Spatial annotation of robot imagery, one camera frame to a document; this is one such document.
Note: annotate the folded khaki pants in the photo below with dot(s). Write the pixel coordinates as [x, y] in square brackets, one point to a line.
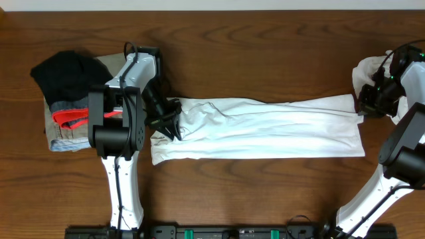
[60, 139]

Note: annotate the black garment with red trim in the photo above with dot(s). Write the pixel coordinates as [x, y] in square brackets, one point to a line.
[65, 80]

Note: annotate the crumpled white garment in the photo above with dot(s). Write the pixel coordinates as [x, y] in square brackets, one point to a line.
[413, 81]

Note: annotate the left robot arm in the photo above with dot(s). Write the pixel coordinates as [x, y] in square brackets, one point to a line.
[119, 111]

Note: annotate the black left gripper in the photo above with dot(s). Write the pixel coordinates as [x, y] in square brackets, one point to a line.
[161, 126]

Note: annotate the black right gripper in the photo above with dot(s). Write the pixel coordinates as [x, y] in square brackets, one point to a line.
[366, 106]

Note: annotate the white printed t-shirt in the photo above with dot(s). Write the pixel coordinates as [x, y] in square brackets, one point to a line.
[240, 128]

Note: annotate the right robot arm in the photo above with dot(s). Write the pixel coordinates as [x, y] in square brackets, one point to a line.
[401, 158]

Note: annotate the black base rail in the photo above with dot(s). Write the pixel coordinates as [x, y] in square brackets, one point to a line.
[177, 232]

